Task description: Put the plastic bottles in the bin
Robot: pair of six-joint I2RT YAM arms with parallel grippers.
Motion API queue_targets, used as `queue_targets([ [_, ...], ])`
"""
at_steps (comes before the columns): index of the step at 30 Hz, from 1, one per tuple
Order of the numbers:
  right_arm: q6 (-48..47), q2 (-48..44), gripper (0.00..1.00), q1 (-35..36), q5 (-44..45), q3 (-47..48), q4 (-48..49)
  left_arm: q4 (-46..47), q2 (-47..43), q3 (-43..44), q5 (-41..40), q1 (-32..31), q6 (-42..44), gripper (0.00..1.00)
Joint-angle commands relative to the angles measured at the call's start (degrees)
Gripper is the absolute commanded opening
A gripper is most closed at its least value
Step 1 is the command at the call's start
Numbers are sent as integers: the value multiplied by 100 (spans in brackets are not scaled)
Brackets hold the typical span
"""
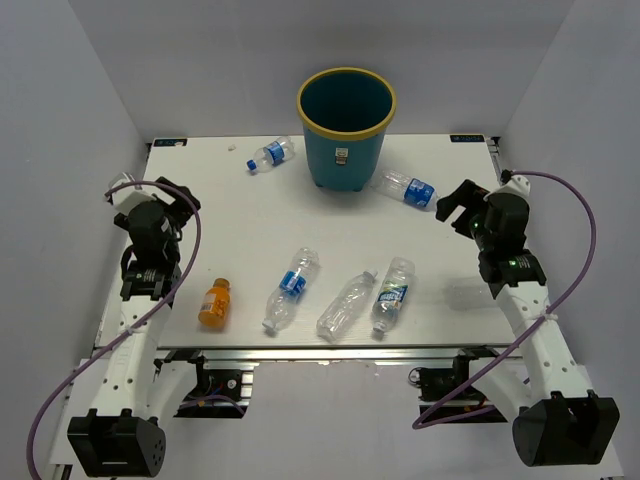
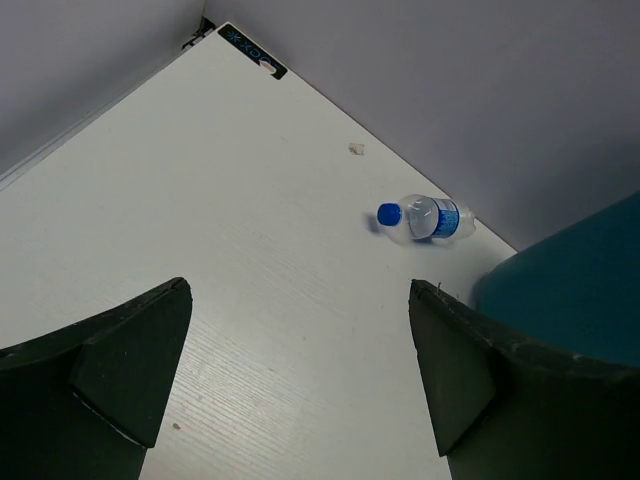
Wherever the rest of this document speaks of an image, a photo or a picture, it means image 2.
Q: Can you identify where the small blue-cap water bottle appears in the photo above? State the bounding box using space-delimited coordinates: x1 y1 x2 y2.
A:
375 194 476 244

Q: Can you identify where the small paper scrap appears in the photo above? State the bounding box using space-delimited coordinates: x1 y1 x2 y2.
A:
348 143 365 156

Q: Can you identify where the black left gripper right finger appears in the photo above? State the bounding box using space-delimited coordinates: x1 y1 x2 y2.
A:
409 280 639 479

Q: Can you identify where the teal plastic bin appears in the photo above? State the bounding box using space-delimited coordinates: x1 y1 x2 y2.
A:
476 194 639 367

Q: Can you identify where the black corner label sticker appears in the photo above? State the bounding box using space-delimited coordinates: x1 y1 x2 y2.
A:
217 24 288 80

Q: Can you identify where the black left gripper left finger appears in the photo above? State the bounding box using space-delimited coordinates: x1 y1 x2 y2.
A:
1 277 192 479

